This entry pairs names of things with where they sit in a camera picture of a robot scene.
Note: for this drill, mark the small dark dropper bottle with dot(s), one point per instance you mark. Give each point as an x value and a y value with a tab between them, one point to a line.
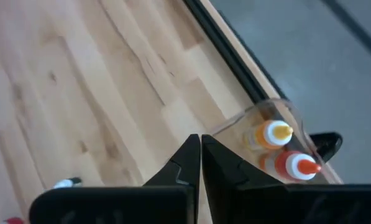
67	183

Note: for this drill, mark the clear plastic container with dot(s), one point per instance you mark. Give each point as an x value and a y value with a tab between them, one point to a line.
231	133

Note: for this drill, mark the large yellow coloring bottle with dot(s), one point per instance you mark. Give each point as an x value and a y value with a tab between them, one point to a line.
270	133

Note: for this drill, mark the large red coloring bottle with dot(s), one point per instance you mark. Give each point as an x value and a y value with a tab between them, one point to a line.
14	221

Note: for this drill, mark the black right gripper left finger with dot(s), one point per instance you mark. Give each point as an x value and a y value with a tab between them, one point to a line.
172	199

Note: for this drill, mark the black aluminium rig frame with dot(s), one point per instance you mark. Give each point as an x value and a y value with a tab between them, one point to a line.
225	46

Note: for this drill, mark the large red-orange coloring bottle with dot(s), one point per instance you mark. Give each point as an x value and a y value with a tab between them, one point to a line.
297	166

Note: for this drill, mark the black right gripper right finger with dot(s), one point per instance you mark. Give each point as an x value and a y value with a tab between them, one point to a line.
235	193

